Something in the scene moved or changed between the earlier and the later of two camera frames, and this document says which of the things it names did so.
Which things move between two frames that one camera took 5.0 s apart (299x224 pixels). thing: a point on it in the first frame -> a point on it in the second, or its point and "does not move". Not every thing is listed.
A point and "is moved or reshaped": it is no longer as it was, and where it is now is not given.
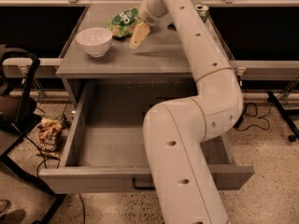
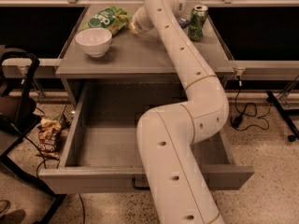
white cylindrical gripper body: x=147 y=16 -> x=137 y=22
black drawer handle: x=141 y=187 does not move
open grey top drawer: x=106 y=149 does not move
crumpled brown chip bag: x=49 y=130 does not move
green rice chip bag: x=121 y=24 is moved or reshaped
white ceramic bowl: x=95 y=41 does not move
